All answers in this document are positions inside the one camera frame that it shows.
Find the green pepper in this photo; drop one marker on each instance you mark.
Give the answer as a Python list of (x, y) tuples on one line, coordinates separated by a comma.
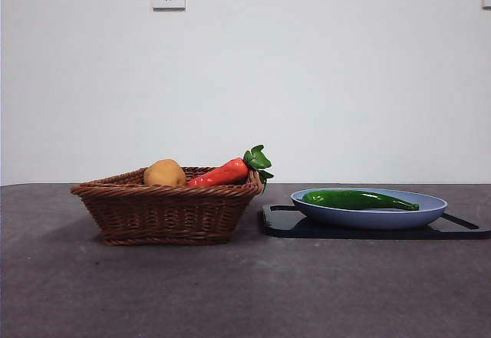
[(353, 199)]

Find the pale blue round plate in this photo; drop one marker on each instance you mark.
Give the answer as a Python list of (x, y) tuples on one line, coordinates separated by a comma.
[(368, 218)]

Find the orange carrot with green leaves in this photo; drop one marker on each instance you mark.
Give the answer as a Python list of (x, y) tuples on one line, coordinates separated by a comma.
[(218, 175)]

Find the black rectangular tray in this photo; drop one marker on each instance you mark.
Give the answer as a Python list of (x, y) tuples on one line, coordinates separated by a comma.
[(284, 227)]

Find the yellow-brown potato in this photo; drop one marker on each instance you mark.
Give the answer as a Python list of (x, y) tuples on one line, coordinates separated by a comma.
[(164, 173)]

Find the brown wicker basket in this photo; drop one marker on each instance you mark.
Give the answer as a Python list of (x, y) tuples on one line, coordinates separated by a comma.
[(165, 215)]

